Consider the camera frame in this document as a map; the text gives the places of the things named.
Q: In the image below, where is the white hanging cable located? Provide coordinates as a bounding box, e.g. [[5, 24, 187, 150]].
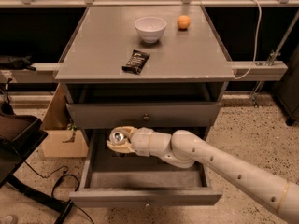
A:
[[234, 0, 263, 80]]

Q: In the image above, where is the black chair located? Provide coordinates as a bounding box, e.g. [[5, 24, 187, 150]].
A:
[[0, 102, 74, 224]]

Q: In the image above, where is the red bull can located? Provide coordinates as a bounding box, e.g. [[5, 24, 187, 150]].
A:
[[109, 131, 127, 145]]

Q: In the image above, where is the orange fruit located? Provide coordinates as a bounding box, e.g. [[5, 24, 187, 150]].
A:
[[177, 15, 191, 30]]

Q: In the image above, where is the white ceramic bowl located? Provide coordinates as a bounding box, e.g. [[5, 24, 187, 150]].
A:
[[135, 17, 167, 43]]

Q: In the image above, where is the open grey middle drawer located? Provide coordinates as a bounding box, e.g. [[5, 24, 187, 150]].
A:
[[69, 130, 222, 208]]

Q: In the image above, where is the black floor cable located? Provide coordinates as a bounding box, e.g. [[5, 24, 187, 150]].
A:
[[23, 161, 95, 224]]

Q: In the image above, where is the cardboard box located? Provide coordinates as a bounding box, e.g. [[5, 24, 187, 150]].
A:
[[42, 85, 88, 158]]

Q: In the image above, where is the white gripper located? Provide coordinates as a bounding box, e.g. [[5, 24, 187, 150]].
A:
[[107, 126, 172, 158]]

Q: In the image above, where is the grey drawer cabinet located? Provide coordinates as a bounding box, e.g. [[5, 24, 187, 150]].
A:
[[56, 6, 234, 207]]

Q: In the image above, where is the metal railing frame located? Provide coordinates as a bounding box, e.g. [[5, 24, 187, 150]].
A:
[[0, 0, 298, 83]]

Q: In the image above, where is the black bag on rail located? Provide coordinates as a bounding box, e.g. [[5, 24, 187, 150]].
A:
[[0, 55, 36, 71]]

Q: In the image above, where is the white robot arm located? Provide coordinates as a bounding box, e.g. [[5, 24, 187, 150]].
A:
[[107, 126, 299, 224]]

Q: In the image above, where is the black snack bar wrapper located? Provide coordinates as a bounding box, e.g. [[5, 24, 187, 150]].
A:
[[122, 49, 150, 75]]

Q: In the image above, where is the closed grey upper drawer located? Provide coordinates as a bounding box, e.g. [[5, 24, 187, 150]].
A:
[[66, 102, 221, 129]]

